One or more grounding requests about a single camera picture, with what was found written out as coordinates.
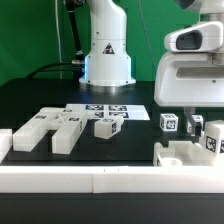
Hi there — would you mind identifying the white chair seat part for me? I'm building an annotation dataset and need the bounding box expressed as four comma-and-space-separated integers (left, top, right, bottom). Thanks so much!
153, 141, 213, 167

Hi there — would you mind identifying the white tagged cube far right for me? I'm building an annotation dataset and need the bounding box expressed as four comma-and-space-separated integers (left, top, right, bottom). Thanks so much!
186, 115, 204, 135

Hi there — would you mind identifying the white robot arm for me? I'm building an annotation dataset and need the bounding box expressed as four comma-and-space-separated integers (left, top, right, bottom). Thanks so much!
79, 0, 224, 118

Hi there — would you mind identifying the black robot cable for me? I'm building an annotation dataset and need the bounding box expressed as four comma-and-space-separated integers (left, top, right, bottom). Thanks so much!
25, 0, 86, 79

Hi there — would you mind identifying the white chair back part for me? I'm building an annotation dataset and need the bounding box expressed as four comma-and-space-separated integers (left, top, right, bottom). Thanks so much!
13, 108, 88, 154

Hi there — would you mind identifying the white fence wall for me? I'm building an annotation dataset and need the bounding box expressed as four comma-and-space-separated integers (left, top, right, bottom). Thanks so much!
0, 166, 224, 193
0, 129, 12, 163

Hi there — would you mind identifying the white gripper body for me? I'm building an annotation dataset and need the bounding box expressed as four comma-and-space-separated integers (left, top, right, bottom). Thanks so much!
154, 53, 224, 107

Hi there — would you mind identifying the white paper tag sheet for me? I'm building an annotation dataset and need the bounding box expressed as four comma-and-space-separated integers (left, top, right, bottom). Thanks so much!
66, 104, 150, 120

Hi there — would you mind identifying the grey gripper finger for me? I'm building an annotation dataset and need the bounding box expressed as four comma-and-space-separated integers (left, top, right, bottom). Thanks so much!
184, 107, 203, 136

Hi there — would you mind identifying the white left fence wall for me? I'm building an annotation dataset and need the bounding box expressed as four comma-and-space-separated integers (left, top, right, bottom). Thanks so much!
0, 129, 12, 163

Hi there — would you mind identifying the white front fence wall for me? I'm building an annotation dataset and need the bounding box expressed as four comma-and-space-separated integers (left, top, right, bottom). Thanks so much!
0, 166, 224, 193

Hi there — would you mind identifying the white thin cable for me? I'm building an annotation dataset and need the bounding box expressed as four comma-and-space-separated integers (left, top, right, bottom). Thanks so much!
54, 0, 64, 80

